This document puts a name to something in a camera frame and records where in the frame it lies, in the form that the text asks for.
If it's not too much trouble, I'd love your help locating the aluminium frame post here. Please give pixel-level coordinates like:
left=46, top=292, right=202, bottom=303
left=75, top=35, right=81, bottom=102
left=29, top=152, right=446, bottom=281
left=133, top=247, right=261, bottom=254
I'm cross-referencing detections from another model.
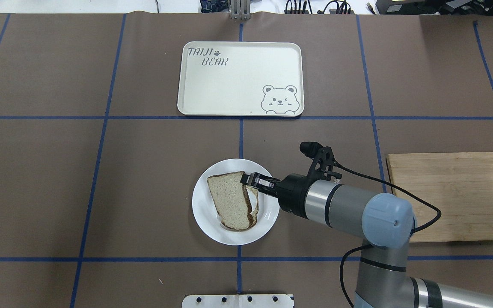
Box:
left=227, top=0, right=252, bottom=21

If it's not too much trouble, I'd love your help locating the wooden cutting board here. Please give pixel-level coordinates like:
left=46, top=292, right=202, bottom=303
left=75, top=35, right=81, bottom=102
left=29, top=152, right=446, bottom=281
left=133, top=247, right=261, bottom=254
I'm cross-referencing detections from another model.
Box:
left=386, top=152, right=493, bottom=243

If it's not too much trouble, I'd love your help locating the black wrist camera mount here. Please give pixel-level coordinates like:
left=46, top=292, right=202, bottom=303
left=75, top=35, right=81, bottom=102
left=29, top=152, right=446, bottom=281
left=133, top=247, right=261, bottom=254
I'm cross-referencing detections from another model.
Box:
left=300, top=142, right=342, bottom=183

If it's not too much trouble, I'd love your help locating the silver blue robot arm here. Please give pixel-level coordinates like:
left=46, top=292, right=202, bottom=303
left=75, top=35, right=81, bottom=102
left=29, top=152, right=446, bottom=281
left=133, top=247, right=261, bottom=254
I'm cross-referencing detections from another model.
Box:
left=241, top=172, right=493, bottom=308

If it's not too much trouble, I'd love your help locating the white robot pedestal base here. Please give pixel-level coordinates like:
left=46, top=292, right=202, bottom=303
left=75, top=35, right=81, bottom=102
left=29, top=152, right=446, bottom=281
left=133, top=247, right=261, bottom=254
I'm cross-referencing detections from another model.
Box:
left=181, top=294, right=295, bottom=308

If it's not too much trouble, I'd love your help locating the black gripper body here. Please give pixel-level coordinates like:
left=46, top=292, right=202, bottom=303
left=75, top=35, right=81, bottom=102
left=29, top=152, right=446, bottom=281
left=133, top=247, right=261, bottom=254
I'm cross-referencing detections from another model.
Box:
left=276, top=173, right=314, bottom=219

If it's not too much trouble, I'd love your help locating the bread slice under egg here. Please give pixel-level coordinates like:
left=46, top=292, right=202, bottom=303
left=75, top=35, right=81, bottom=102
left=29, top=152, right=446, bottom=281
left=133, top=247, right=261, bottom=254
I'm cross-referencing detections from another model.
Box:
left=225, top=186, right=259, bottom=231

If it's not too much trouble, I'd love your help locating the white round plate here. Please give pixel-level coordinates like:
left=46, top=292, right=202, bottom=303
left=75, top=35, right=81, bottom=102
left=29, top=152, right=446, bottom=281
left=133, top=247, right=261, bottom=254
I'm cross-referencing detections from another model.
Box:
left=192, top=159, right=280, bottom=246

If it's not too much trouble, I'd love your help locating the white bread slice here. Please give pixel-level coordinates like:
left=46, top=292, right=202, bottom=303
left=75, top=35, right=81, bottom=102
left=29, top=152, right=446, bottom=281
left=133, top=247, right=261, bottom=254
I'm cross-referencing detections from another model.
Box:
left=207, top=171, right=257, bottom=231

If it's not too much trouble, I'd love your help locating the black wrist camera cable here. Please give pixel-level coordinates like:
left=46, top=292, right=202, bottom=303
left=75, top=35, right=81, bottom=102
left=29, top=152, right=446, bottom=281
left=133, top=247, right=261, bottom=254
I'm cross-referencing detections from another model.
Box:
left=334, top=162, right=442, bottom=308

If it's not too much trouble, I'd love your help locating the cream bear serving tray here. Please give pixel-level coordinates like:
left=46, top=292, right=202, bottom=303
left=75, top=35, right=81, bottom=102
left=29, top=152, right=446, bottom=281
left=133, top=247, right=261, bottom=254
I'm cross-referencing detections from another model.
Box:
left=177, top=41, right=305, bottom=117

